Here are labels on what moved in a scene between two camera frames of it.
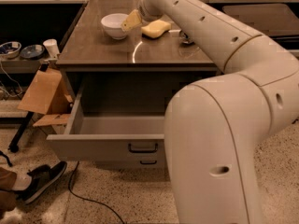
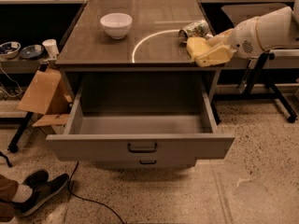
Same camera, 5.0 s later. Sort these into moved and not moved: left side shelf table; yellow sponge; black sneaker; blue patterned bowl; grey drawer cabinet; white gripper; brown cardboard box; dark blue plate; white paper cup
Moved: yellow sponge; white gripper; black sneaker
Not moved: grey drawer cabinet; blue patterned bowl; left side shelf table; white paper cup; dark blue plate; brown cardboard box
